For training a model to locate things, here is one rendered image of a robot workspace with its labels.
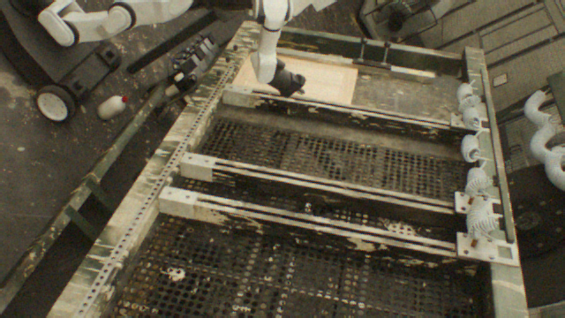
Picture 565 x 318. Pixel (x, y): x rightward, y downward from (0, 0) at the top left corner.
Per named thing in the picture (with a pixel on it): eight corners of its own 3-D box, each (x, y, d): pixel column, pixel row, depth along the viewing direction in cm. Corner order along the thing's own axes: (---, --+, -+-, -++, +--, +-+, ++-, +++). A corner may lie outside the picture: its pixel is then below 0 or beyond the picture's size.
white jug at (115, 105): (101, 102, 303) (124, 87, 293) (113, 115, 307) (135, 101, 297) (93, 110, 296) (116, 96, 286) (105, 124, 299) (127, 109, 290)
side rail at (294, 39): (264, 41, 308) (265, 23, 301) (456, 71, 293) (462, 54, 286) (261, 45, 303) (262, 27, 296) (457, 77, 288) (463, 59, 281)
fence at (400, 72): (252, 50, 285) (253, 43, 282) (433, 79, 272) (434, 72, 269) (251, 54, 281) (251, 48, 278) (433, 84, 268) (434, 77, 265)
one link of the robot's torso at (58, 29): (33, 18, 255) (48, 5, 248) (55, 3, 270) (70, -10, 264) (62, 52, 263) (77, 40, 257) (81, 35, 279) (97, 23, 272)
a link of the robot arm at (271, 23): (280, 55, 195) (290, 13, 180) (252, 54, 193) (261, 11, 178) (275, 35, 201) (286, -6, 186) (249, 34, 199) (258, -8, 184)
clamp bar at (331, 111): (228, 94, 248) (228, 48, 234) (487, 140, 232) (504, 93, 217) (222, 105, 241) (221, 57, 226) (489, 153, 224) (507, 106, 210)
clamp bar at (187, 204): (169, 197, 192) (163, 144, 177) (505, 264, 176) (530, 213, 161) (157, 215, 184) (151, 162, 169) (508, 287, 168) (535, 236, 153)
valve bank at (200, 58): (184, 41, 290) (215, 19, 278) (199, 61, 296) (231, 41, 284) (146, 85, 252) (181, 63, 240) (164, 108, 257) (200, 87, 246)
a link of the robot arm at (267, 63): (255, 85, 203) (261, 58, 192) (250, 68, 208) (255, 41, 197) (272, 84, 205) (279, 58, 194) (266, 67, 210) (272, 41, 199)
